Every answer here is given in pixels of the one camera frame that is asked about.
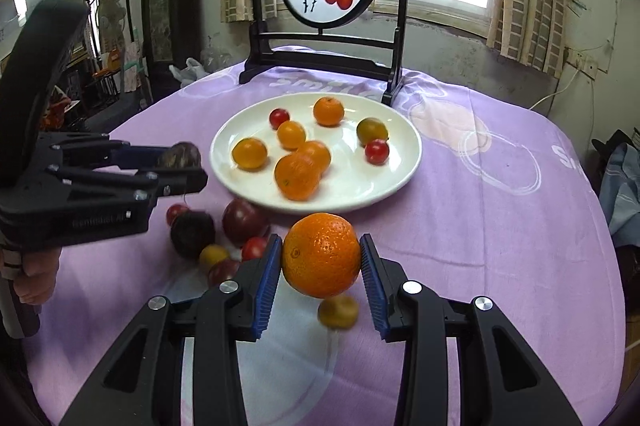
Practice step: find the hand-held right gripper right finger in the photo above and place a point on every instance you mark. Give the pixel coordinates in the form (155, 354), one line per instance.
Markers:
(376, 291)

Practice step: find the large orange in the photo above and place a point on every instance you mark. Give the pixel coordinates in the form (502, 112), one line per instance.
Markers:
(321, 254)

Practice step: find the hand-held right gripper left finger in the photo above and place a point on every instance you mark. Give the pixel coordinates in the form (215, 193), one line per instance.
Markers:
(265, 291)

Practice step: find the person's left hand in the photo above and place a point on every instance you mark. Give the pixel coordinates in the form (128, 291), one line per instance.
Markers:
(40, 276)

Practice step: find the orange tomato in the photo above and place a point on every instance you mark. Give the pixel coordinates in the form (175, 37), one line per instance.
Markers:
(291, 134)

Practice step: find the dark brown water chestnut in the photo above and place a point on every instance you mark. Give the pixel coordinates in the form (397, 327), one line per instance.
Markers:
(181, 154)
(192, 233)

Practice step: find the small yellow-orange tomato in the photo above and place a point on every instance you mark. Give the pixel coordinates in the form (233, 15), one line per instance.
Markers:
(338, 312)

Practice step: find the dark purple tomato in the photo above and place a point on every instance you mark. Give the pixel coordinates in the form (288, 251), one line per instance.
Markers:
(223, 271)
(245, 218)

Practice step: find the purple tablecloth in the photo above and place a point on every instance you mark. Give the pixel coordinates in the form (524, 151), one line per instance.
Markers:
(500, 231)

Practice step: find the round painted table screen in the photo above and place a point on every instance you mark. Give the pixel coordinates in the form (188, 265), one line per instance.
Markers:
(320, 56)

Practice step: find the dark wooden cabinet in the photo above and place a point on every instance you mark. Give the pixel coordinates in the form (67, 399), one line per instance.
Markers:
(172, 6)

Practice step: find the white oval plate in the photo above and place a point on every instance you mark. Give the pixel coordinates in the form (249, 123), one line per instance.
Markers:
(350, 186)

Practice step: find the white plastic bag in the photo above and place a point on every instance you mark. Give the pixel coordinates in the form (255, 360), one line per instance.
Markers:
(187, 73)

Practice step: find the electric fan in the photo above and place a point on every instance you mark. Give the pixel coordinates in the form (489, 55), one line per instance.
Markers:
(112, 21)

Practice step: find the small yellow-green tomato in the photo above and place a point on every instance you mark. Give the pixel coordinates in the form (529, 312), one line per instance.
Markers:
(214, 256)

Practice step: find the red cherry tomato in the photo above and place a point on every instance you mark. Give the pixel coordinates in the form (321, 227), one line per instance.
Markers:
(376, 151)
(279, 118)
(176, 212)
(254, 247)

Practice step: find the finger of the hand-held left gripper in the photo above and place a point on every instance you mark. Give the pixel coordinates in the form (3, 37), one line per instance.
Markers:
(145, 156)
(170, 183)

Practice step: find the blue cloth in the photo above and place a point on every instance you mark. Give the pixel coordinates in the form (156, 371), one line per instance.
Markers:
(620, 191)

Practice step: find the green-yellow tomato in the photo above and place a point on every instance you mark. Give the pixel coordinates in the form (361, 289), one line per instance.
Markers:
(372, 131)

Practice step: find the wall socket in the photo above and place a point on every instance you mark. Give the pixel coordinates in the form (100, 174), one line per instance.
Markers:
(582, 63)

